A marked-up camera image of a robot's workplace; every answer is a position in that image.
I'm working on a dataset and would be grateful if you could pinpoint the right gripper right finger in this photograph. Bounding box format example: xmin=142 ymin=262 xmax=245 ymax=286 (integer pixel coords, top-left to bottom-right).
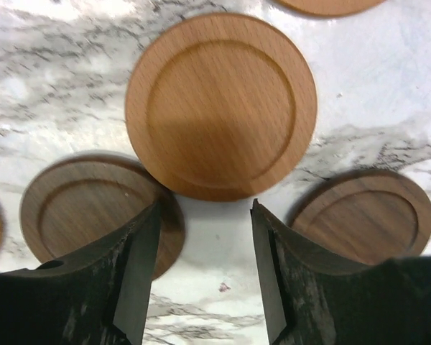
xmin=250 ymin=202 xmax=431 ymax=344

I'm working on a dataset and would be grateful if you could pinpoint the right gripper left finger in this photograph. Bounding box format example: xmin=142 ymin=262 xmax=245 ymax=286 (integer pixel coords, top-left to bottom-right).
xmin=0 ymin=203 xmax=162 ymax=344

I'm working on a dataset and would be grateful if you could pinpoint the dark wood coaster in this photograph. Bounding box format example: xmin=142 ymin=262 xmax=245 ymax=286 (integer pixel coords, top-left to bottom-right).
xmin=288 ymin=169 xmax=431 ymax=266
xmin=20 ymin=154 xmax=186 ymax=279

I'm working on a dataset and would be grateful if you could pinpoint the light wood coaster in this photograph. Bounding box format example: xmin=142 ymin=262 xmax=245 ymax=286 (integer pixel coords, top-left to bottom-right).
xmin=125 ymin=12 xmax=318 ymax=201
xmin=278 ymin=0 xmax=384 ymax=17

